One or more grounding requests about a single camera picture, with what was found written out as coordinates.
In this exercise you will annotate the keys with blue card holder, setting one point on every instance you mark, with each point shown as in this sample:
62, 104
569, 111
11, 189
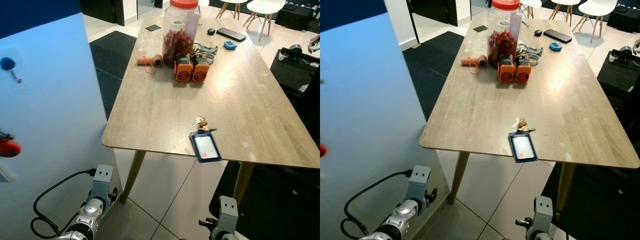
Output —
206, 146
523, 148

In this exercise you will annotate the black door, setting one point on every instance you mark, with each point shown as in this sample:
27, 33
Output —
102, 10
432, 10

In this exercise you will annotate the black floor rug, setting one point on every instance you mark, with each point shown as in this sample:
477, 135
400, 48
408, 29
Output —
112, 60
435, 65

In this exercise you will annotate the black equipment case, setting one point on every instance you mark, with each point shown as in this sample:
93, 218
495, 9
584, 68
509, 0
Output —
620, 75
295, 70

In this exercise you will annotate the clear jar red lid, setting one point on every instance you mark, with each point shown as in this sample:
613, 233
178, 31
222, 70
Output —
180, 30
504, 30

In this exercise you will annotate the orange black fan device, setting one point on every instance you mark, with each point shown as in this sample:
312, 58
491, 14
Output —
183, 72
524, 75
201, 74
506, 74

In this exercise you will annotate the red and black key fob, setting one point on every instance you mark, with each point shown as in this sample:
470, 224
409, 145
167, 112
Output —
322, 150
9, 149

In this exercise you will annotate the wooden table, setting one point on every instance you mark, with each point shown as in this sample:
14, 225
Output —
560, 100
240, 100

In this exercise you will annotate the black smartphone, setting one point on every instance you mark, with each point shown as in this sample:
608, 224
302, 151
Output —
557, 36
231, 34

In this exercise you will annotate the black floor mat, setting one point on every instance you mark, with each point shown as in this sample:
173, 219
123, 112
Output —
600, 210
280, 210

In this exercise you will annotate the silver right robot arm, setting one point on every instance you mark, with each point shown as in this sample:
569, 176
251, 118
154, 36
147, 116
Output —
226, 235
540, 235

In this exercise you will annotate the grey metal clamp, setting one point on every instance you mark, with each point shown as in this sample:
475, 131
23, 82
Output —
531, 50
206, 50

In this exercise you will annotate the brown cardboard tube orange band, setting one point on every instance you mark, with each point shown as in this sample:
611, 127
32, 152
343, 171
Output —
474, 61
150, 60

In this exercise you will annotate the small blue round device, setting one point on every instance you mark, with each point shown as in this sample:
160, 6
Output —
556, 46
230, 45

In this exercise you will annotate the black bag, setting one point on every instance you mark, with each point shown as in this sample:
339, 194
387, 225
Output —
625, 20
297, 19

